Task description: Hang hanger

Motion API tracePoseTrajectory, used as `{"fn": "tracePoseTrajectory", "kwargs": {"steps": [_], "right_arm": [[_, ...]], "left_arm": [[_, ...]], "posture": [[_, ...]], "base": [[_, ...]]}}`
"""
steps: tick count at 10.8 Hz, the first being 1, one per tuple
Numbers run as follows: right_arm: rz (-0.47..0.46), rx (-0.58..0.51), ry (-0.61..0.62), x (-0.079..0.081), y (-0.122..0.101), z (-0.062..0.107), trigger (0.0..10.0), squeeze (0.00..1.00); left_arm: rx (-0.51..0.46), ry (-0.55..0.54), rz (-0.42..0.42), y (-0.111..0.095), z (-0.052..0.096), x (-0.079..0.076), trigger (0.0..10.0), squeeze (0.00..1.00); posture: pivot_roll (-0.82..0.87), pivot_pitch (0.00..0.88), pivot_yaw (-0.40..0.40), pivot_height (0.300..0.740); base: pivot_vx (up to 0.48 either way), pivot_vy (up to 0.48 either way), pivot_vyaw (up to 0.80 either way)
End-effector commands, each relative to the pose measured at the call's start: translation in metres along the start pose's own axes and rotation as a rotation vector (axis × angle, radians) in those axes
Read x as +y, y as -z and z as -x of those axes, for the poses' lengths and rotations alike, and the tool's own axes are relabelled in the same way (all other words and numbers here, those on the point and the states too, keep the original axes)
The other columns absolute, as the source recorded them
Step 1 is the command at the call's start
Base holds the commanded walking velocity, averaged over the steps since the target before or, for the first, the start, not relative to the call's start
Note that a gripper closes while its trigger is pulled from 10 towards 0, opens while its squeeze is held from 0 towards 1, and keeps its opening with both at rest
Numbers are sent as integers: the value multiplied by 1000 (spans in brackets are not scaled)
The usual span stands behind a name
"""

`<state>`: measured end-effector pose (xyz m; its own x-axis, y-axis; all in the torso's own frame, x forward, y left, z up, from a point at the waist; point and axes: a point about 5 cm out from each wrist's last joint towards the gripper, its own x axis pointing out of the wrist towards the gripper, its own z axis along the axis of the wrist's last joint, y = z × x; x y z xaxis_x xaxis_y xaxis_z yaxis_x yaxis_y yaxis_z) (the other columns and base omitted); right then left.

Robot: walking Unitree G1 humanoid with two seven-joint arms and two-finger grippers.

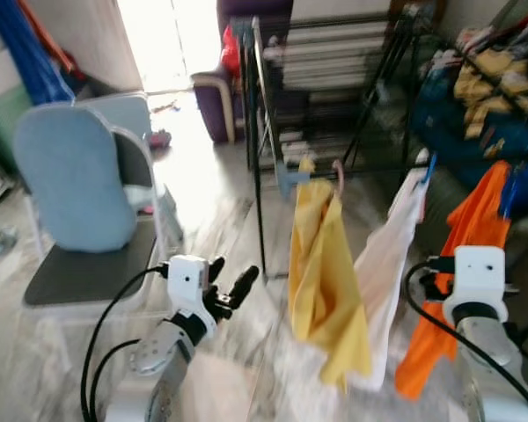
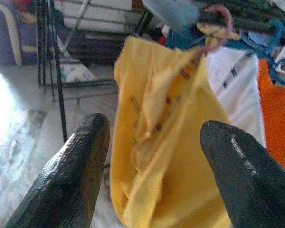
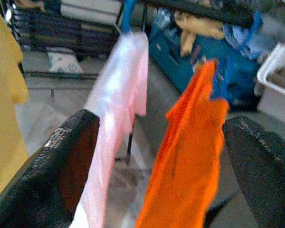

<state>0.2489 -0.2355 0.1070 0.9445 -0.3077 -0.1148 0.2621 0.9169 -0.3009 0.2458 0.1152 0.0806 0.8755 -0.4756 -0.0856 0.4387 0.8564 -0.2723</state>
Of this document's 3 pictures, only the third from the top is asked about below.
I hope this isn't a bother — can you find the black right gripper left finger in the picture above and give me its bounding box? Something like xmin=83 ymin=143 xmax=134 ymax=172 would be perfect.
xmin=0 ymin=108 xmax=101 ymax=228

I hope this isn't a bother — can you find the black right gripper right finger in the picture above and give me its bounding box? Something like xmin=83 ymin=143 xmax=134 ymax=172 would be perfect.
xmin=223 ymin=115 xmax=285 ymax=228

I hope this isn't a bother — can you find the white shirt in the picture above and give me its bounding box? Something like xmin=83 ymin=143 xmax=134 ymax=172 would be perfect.
xmin=72 ymin=32 xmax=150 ymax=228

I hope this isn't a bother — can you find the orange shirt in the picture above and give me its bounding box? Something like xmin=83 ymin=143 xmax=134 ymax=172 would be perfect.
xmin=135 ymin=59 xmax=230 ymax=228

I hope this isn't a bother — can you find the white plastic bin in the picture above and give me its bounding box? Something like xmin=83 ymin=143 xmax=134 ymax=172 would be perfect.
xmin=256 ymin=44 xmax=285 ymax=126

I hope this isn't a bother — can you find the yellow shirt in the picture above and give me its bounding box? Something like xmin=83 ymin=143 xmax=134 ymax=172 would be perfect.
xmin=0 ymin=4 xmax=30 ymax=205

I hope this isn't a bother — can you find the white printed pillow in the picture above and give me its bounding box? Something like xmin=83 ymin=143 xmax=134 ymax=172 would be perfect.
xmin=47 ymin=47 xmax=84 ymax=73

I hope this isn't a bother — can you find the blue plastic storage box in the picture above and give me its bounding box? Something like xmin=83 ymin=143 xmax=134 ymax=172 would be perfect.
xmin=149 ymin=9 xmax=259 ymax=105

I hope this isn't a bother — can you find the black metal clothes rack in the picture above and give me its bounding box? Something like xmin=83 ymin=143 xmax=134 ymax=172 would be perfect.
xmin=4 ymin=0 xmax=256 ymax=166

